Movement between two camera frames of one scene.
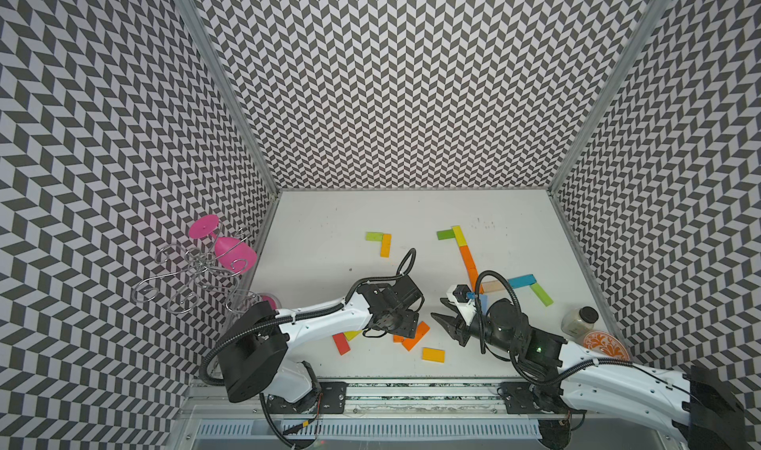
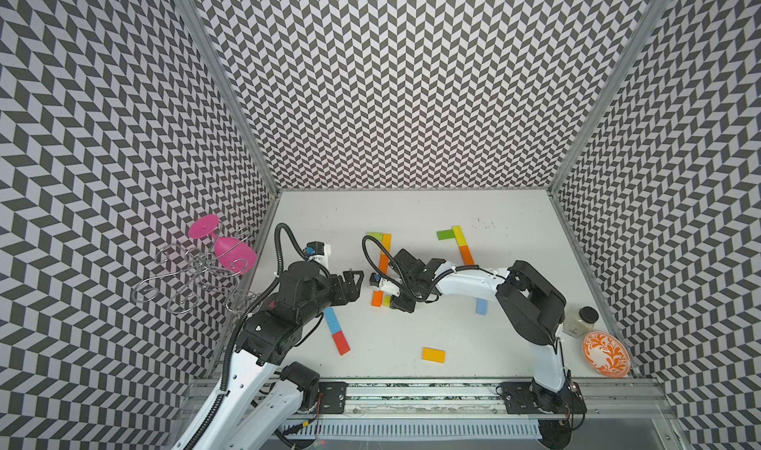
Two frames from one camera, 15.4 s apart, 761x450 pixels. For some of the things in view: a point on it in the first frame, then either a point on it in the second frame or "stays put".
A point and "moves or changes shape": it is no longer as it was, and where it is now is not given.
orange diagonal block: x=410 y=343 moves or changes shape
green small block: x=445 y=234 stays put
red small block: x=341 y=343 stays put
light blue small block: x=485 y=301 stays put
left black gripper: x=408 y=327 → x=342 y=297
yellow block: x=461 y=240 stays put
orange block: x=469 y=262 stays put
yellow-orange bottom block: x=433 y=355 stays put
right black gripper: x=453 y=328 → x=398 y=302
